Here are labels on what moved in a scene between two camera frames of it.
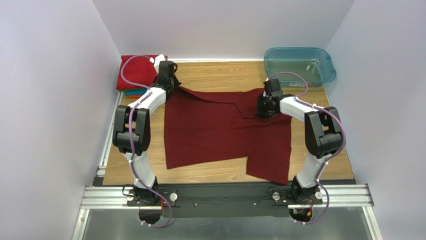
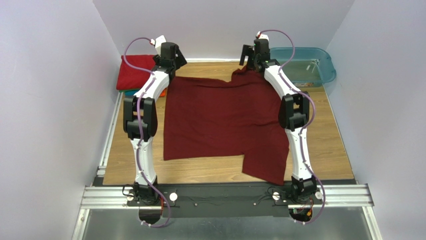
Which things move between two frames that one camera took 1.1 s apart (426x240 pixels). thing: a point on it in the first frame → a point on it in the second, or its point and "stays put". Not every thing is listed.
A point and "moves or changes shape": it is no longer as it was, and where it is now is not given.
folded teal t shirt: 135,92 stays put
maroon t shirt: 201,128 moves or changes shape
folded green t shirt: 129,90 stays put
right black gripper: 262,108 → 247,55
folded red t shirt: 138,70 stays put
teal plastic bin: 313,64 stays put
